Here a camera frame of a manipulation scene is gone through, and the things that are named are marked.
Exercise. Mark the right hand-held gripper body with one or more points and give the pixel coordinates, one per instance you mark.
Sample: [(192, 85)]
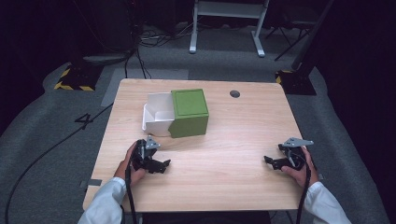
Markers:
[(295, 155)]

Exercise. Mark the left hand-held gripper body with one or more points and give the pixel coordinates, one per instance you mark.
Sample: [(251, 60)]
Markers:
[(140, 155)]

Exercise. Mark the person's left hand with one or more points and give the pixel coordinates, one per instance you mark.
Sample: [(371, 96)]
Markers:
[(124, 169)]

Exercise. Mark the person's right hand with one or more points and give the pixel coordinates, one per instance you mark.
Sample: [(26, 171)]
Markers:
[(303, 177)]

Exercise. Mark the white drawer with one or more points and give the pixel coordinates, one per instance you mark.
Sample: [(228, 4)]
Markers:
[(157, 124)]

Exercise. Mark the grey tape strip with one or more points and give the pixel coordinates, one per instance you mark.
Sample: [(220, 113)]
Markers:
[(93, 183)]

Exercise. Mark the green drawer box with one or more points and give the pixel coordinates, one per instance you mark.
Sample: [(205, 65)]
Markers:
[(190, 113)]

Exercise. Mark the black yellow striped stand base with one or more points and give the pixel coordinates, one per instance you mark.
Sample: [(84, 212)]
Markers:
[(79, 79), (297, 82)]

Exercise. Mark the black slanted stand pole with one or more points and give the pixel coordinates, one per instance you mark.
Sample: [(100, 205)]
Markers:
[(311, 37)]

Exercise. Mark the black folding stand legs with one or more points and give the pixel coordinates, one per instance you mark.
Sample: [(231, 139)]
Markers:
[(291, 34)]

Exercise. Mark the dark equipment stand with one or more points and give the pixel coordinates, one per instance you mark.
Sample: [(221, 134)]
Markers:
[(109, 31)]

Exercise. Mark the white metal stand frame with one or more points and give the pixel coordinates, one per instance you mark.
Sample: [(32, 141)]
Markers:
[(229, 9)]

